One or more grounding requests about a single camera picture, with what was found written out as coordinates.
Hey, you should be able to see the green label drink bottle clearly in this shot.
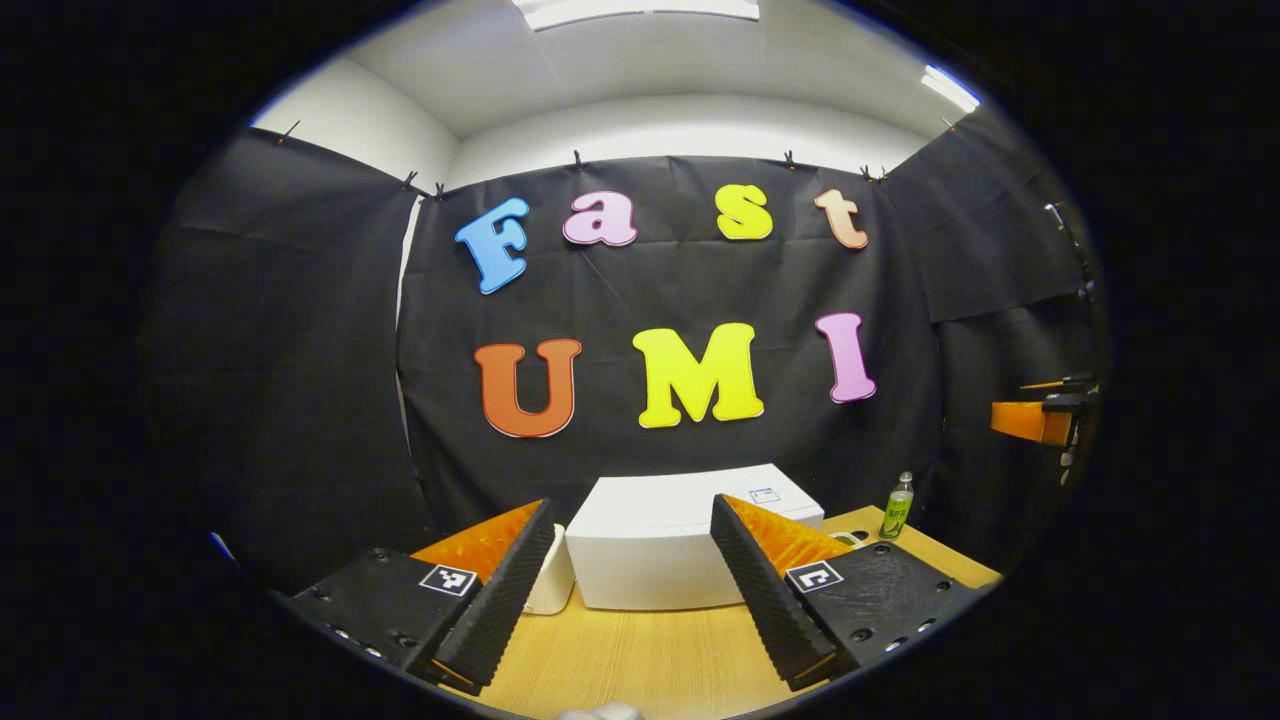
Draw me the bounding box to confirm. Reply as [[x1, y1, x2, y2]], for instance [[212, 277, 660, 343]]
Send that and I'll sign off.
[[878, 471, 916, 542]]

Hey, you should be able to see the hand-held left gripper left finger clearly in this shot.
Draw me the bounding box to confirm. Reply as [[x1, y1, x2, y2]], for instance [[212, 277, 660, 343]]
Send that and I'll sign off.
[[285, 497, 558, 691]]

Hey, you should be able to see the ceiling light panel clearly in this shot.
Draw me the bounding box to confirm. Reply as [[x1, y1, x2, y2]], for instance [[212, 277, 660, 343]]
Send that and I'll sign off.
[[920, 64, 983, 114], [510, 0, 761, 33]]

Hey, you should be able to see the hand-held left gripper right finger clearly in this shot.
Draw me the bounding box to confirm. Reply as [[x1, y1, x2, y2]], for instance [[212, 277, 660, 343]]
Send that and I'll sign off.
[[708, 492, 993, 694]]

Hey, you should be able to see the black backdrop cloth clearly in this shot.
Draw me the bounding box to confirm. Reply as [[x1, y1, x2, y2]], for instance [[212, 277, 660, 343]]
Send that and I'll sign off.
[[140, 100, 1106, 593]]

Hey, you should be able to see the white tabletop device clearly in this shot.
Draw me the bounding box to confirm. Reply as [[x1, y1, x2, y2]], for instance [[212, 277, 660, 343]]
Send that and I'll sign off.
[[522, 523, 578, 617]]

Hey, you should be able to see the white microwave oven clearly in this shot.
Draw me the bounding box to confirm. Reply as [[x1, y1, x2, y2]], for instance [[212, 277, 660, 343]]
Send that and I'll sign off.
[[565, 463, 827, 613]]

